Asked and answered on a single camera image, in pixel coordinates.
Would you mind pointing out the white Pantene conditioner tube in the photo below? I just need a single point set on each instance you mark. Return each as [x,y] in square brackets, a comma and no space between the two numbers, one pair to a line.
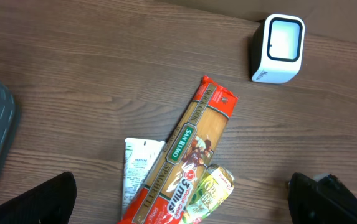
[140,155]

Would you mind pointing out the white barcode scanner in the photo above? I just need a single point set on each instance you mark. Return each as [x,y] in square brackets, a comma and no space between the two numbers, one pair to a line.
[276,49]

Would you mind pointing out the green yellow snack packet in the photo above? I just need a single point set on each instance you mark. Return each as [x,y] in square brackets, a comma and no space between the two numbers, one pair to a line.
[216,185]

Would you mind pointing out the red spaghetti packet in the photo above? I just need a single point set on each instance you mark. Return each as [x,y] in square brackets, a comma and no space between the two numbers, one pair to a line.
[169,187]

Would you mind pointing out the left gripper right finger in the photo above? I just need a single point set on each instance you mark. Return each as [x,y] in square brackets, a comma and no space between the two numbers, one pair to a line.
[309,203]

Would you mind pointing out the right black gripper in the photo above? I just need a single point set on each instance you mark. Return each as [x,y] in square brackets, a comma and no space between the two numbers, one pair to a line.
[345,198]

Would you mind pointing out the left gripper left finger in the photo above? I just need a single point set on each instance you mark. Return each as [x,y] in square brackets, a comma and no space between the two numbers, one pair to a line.
[51,202]

